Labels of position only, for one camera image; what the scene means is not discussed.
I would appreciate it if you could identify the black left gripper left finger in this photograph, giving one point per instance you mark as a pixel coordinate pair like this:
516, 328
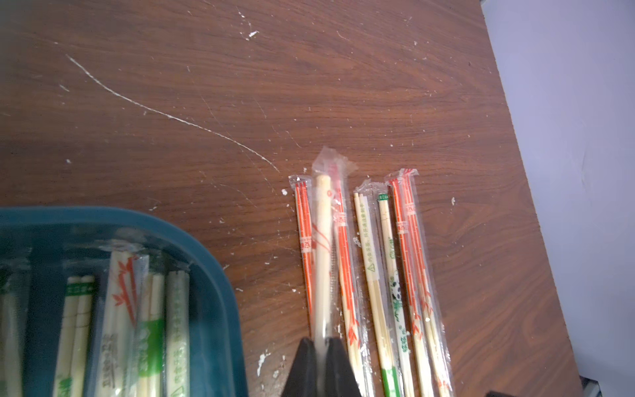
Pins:
302, 378

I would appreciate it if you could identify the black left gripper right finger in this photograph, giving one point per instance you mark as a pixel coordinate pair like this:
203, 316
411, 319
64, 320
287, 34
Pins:
340, 379

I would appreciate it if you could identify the teal plastic storage box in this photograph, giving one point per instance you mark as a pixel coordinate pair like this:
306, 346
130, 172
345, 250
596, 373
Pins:
216, 356

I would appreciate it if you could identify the wrapped chopsticks pile in box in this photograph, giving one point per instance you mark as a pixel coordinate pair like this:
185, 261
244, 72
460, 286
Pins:
123, 329

